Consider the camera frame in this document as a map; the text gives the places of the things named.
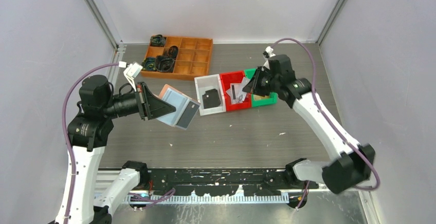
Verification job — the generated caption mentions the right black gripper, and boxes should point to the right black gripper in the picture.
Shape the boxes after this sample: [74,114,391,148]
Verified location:
[243,66,280,97]

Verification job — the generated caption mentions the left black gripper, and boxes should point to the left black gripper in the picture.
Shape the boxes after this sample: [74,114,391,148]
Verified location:
[102,81,176,120]

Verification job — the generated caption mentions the pink leather card holder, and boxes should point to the pink leather card holder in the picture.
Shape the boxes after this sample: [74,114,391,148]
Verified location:
[157,84,201,127]

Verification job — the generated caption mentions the dark grey card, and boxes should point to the dark grey card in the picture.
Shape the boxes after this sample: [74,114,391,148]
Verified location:
[175,101,200,129]

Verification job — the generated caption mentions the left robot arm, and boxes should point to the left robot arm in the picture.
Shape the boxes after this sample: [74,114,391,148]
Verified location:
[54,75,176,223]

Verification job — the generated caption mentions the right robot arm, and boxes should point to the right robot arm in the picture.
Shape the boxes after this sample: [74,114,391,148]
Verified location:
[243,54,375,194]

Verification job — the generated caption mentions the clear packets in red bin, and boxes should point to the clear packets in red bin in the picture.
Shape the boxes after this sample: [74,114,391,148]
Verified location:
[226,77,250,104]

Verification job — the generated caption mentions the red plastic bin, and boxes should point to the red plastic bin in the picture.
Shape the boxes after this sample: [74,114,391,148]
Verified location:
[220,71,251,112]

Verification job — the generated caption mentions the green plastic bin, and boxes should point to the green plastic bin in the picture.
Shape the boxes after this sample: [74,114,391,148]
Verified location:
[244,68,278,107]

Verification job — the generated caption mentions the black object in white bin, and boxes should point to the black object in white bin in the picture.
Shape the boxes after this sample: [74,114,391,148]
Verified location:
[202,88,221,109]

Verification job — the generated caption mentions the white plastic bin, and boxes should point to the white plastic bin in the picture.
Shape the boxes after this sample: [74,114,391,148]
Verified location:
[194,74,226,116]

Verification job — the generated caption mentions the orange compartment tray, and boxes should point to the orange compartment tray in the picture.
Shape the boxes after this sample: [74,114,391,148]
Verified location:
[141,34,213,81]

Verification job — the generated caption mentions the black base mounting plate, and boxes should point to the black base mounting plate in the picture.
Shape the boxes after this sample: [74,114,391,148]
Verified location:
[133,168,304,197]

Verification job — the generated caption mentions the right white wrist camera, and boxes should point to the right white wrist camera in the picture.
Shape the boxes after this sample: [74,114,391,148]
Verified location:
[262,46,275,69]

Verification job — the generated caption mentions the green black strap left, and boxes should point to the green black strap left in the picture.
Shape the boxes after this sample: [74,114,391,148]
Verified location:
[141,57,157,72]

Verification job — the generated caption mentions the large black strap bundle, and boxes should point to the large black strap bundle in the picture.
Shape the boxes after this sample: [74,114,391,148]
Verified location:
[155,55,176,73]

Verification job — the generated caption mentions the black strap top compartment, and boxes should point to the black strap top compartment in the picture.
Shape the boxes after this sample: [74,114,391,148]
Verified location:
[150,34,167,47]

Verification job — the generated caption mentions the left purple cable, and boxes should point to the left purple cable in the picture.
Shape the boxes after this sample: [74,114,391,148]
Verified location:
[61,62,176,224]

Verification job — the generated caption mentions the purple cable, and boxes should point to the purple cable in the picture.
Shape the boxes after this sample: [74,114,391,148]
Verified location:
[61,62,176,224]
[269,38,381,211]

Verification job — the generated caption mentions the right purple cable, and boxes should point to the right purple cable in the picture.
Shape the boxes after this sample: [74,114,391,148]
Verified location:
[269,38,381,211]

